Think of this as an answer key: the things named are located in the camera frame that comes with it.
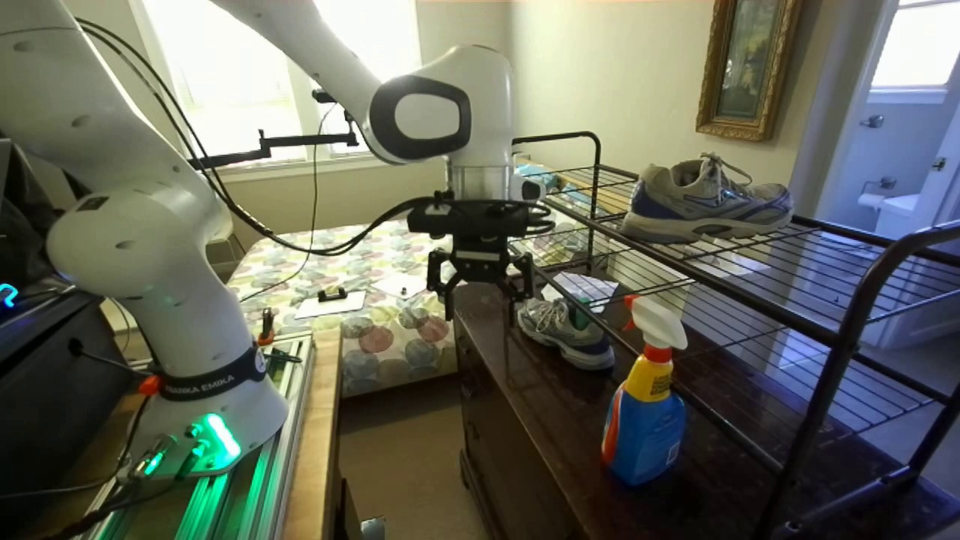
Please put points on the dark wooden dresser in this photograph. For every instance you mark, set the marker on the dark wooden dresser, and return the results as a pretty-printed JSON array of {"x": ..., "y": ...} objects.
[{"x": 542, "y": 431}]

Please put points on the white paper sheet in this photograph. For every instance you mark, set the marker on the white paper sheet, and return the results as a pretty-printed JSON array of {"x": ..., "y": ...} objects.
[{"x": 341, "y": 307}]

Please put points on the light wooden robot table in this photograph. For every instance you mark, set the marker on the light wooden robot table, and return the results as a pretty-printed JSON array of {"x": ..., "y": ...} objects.
[{"x": 317, "y": 451}]

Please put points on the black camera boom rod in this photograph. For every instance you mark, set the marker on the black camera boom rod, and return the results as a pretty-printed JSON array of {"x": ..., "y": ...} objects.
[{"x": 300, "y": 139}]

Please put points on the green lit aluminium rail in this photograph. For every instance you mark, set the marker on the green lit aluminium rail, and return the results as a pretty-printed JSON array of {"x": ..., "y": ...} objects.
[{"x": 249, "y": 490}]

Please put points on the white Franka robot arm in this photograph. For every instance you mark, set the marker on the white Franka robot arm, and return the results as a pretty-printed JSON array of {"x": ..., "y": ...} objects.
[{"x": 150, "y": 260}]

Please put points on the small red black tool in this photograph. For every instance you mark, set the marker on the small red black tool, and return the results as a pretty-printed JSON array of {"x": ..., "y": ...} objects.
[{"x": 266, "y": 327}]

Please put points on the grey blue sneaker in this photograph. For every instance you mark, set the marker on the grey blue sneaker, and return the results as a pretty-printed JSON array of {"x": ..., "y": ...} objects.
[
  {"x": 564, "y": 334},
  {"x": 701, "y": 200}
]

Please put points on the white panel door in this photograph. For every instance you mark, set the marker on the white panel door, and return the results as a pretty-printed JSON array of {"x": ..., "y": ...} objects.
[{"x": 939, "y": 168}]

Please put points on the white bathroom fixture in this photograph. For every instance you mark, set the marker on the white bathroom fixture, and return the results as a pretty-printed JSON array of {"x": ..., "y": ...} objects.
[{"x": 890, "y": 211}]

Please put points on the white folded paper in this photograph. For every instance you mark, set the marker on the white folded paper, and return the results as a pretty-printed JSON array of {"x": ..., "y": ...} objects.
[{"x": 589, "y": 289}]

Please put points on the bright window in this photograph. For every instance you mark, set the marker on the bright window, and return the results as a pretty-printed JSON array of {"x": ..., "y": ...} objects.
[{"x": 198, "y": 62}]

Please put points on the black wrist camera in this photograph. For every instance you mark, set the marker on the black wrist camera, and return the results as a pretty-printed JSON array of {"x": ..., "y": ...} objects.
[{"x": 481, "y": 218}]

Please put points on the black equipment box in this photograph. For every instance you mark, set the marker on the black equipment box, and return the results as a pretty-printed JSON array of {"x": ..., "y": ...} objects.
[{"x": 49, "y": 401}]

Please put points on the grey round knob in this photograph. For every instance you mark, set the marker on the grey round knob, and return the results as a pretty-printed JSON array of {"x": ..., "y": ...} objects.
[{"x": 371, "y": 529}]

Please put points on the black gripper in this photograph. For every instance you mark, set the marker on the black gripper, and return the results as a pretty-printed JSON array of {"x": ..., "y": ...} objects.
[{"x": 481, "y": 261}]

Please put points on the bed with floral quilt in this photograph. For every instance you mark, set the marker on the bed with floral quilt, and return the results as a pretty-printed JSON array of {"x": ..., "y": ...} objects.
[{"x": 399, "y": 331}]

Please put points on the black metal shoe rack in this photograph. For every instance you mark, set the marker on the black metal shoe rack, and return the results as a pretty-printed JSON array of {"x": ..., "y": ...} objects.
[{"x": 818, "y": 401}]

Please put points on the gold framed picture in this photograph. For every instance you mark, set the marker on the gold framed picture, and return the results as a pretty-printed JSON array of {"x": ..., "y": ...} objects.
[{"x": 751, "y": 62}]

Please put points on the blue spray cleaner bottle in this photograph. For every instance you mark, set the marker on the blue spray cleaner bottle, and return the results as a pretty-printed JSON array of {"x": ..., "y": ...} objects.
[{"x": 647, "y": 431}]

